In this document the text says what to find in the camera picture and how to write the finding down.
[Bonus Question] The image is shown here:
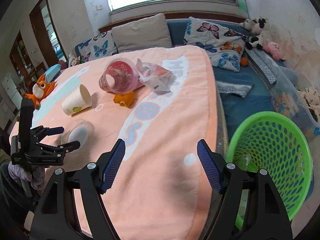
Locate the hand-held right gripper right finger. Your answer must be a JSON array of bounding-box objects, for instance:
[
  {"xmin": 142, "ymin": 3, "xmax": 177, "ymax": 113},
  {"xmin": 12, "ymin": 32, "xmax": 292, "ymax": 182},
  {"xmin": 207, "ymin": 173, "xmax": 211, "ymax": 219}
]
[{"xmin": 197, "ymin": 139, "xmax": 293, "ymax": 240}]

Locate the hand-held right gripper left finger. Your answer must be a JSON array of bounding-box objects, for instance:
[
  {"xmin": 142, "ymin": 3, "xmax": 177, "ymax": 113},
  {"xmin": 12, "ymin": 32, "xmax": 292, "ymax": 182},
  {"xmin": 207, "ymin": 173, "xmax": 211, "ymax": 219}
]
[{"xmin": 29, "ymin": 138, "xmax": 126, "ymax": 240}]

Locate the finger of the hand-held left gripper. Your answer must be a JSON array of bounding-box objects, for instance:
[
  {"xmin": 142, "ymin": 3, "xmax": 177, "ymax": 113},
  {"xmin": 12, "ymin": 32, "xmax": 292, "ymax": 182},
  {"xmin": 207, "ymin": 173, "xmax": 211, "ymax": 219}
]
[
  {"xmin": 30, "ymin": 127, "xmax": 65, "ymax": 142},
  {"xmin": 37, "ymin": 141, "xmax": 81, "ymax": 156}
]

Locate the clear round plastic lid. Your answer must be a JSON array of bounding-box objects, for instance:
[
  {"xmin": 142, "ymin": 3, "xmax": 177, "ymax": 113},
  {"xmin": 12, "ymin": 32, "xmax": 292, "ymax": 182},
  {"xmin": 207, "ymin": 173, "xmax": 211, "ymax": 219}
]
[{"xmin": 61, "ymin": 119, "xmax": 95, "ymax": 152}]

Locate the white paper cup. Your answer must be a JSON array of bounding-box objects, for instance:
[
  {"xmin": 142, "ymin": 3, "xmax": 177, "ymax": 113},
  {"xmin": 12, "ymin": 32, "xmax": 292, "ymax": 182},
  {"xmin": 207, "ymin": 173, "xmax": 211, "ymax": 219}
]
[{"xmin": 61, "ymin": 84, "xmax": 92, "ymax": 116}]

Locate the clear plastic bottle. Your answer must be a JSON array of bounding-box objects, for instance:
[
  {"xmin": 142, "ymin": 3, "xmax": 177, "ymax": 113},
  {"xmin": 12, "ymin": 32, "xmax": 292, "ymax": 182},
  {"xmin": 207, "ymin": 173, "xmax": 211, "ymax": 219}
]
[{"xmin": 234, "ymin": 154, "xmax": 253, "ymax": 171}]

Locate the orange plastic piece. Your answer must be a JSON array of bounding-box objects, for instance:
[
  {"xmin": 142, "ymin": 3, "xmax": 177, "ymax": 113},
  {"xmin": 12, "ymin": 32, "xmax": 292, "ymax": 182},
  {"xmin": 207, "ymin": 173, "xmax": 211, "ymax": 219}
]
[{"xmin": 113, "ymin": 91, "xmax": 135, "ymax": 108}]

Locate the green plastic basket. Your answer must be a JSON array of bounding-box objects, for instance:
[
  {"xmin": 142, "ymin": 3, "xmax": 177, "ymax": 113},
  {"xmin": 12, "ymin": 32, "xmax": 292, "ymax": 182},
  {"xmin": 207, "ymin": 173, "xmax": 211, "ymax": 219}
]
[{"xmin": 225, "ymin": 111, "xmax": 313, "ymax": 232}]

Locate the red instant noodle cup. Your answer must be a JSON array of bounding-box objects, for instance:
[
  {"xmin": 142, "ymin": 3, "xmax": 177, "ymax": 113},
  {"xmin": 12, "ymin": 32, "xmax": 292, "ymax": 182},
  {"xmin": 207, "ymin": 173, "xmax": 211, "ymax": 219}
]
[{"xmin": 99, "ymin": 57, "xmax": 144, "ymax": 94}]

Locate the plastic wrapper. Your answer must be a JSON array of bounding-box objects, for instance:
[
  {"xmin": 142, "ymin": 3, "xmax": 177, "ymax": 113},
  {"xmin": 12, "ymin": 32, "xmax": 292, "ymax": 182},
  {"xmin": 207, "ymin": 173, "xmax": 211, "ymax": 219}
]
[{"xmin": 136, "ymin": 58, "xmax": 174, "ymax": 93}]

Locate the person's left hand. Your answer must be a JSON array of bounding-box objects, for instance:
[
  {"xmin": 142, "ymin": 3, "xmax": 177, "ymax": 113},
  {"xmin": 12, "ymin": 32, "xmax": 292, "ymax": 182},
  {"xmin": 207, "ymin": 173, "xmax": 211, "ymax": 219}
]
[{"xmin": 7, "ymin": 162, "xmax": 46, "ymax": 191}]

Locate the orange fox plush toy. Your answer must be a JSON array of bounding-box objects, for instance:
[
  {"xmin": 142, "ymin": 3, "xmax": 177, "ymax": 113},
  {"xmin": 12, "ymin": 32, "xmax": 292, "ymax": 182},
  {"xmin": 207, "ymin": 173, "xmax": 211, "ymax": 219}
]
[{"xmin": 21, "ymin": 73, "xmax": 59, "ymax": 110}]

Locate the peach printed blanket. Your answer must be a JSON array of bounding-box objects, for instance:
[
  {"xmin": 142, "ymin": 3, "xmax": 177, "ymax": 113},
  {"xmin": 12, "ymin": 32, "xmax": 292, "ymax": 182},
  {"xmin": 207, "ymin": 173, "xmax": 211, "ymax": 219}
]
[{"xmin": 9, "ymin": 44, "xmax": 220, "ymax": 240}]

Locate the light blue box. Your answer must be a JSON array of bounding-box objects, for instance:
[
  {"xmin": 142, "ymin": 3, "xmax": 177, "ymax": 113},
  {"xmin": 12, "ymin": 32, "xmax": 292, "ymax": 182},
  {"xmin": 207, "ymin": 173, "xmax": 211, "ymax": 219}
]
[{"xmin": 45, "ymin": 64, "xmax": 62, "ymax": 82}]

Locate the white fridge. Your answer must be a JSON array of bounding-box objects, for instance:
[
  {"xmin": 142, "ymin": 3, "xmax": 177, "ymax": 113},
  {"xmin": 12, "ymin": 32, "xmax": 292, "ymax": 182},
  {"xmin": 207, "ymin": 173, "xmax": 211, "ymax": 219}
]
[{"xmin": 1, "ymin": 73, "xmax": 20, "ymax": 105}]

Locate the blue bed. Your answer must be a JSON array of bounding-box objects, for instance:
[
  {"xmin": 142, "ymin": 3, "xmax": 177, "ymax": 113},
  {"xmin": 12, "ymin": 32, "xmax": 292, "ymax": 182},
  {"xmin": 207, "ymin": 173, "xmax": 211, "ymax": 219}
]
[{"xmin": 166, "ymin": 20, "xmax": 288, "ymax": 133}]

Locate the printed snack packet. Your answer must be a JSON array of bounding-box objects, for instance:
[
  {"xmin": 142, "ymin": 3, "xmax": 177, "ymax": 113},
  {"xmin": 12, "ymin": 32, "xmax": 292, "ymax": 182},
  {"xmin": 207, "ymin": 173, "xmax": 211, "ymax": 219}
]
[{"xmin": 68, "ymin": 53, "xmax": 82, "ymax": 67}]

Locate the folded blue patterned cloth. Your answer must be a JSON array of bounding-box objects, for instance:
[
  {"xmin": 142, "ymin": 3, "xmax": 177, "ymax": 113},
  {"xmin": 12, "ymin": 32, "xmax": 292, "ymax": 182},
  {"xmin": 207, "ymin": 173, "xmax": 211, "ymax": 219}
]
[{"xmin": 215, "ymin": 81, "xmax": 253, "ymax": 98}]

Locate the brown wooden cabinet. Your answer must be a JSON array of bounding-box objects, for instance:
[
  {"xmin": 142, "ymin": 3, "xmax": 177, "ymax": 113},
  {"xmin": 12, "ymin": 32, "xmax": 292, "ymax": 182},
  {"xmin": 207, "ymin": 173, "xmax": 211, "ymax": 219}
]
[{"xmin": 9, "ymin": 30, "xmax": 47, "ymax": 85}]

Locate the blue butterfly cushion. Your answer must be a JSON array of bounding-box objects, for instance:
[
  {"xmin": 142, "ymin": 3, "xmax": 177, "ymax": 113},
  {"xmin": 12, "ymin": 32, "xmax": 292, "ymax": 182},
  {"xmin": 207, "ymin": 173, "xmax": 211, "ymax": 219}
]
[{"xmin": 74, "ymin": 39, "xmax": 92, "ymax": 62}]

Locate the small white butterfly pillow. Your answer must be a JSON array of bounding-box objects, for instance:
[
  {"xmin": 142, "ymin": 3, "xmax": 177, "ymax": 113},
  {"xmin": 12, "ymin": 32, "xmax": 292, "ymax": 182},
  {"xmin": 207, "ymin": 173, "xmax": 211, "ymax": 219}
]
[{"xmin": 90, "ymin": 30, "xmax": 118, "ymax": 60}]

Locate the clear plastic storage box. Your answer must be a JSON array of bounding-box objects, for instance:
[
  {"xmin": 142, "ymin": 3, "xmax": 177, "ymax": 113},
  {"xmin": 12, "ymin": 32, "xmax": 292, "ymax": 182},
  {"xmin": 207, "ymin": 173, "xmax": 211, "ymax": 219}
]
[{"xmin": 271, "ymin": 67, "xmax": 320, "ymax": 140}]

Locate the folded butterfly pillow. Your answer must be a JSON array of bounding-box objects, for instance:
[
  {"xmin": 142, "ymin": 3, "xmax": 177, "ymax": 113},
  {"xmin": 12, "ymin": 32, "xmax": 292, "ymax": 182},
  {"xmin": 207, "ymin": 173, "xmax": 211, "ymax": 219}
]
[{"xmin": 210, "ymin": 50, "xmax": 244, "ymax": 72}]

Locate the blue patterned long pillow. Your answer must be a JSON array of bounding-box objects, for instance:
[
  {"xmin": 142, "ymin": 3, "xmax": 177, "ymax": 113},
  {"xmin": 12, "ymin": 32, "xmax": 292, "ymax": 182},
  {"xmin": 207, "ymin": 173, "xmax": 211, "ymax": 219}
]
[{"xmin": 246, "ymin": 47, "xmax": 280, "ymax": 84}]

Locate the cream printed cloth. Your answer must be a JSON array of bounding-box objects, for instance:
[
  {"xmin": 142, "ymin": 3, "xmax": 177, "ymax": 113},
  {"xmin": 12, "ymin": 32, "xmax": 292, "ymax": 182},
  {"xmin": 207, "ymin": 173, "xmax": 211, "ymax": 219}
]
[{"xmin": 299, "ymin": 86, "xmax": 320, "ymax": 110}]

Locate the grey pillow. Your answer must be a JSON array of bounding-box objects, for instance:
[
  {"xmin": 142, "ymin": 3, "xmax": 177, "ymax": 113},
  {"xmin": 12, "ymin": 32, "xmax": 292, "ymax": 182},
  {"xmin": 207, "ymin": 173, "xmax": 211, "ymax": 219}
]
[{"xmin": 111, "ymin": 13, "xmax": 173, "ymax": 53}]

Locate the large white butterfly pillow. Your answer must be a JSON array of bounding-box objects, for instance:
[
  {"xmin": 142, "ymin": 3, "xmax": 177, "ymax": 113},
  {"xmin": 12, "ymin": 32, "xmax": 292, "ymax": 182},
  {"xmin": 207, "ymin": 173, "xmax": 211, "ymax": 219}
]
[{"xmin": 184, "ymin": 17, "xmax": 250, "ymax": 53}]

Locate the pink round plush toy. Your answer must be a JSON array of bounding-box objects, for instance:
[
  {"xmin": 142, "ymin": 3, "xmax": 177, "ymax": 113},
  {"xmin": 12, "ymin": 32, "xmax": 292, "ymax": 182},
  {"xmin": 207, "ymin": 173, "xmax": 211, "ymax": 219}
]
[{"xmin": 264, "ymin": 39, "xmax": 287, "ymax": 61}]

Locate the black white cow plush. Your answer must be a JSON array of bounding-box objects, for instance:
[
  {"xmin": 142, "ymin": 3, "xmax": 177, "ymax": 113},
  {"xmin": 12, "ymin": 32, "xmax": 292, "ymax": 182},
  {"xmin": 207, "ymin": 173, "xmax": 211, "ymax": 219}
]
[{"xmin": 246, "ymin": 17, "xmax": 272, "ymax": 50}]

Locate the grey plush toy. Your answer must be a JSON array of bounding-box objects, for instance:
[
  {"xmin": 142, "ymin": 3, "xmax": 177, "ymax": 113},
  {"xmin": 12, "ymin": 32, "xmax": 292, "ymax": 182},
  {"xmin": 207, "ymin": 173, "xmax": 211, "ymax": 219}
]
[{"xmin": 240, "ymin": 18, "xmax": 260, "ymax": 31}]

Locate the wooden headboard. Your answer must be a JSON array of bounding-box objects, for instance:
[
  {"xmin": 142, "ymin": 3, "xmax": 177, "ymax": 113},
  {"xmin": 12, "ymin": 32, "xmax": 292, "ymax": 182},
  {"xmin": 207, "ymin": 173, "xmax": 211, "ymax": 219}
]
[{"xmin": 99, "ymin": 14, "xmax": 250, "ymax": 34}]

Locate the brown door frame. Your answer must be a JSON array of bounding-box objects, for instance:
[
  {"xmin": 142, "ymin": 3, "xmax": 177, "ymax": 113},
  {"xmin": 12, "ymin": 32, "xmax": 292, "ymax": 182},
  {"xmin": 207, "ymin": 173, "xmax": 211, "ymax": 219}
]
[{"xmin": 29, "ymin": 0, "xmax": 60, "ymax": 68}]

